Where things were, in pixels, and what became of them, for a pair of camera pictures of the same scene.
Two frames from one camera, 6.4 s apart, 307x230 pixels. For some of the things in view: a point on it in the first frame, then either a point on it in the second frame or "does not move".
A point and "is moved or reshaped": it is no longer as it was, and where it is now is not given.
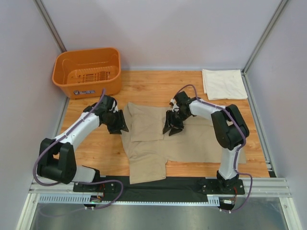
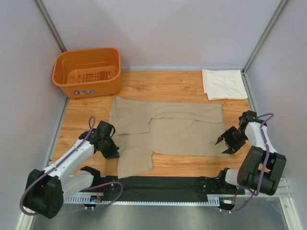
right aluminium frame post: [272, 21] does not move
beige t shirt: [147, 150] is moved or reshaped
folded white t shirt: [223, 84] does not move
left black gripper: [121, 124] to [113, 153]
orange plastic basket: [83, 74] does not move
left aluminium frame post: [49, 25] does not move
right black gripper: [170, 121] to [232, 147]
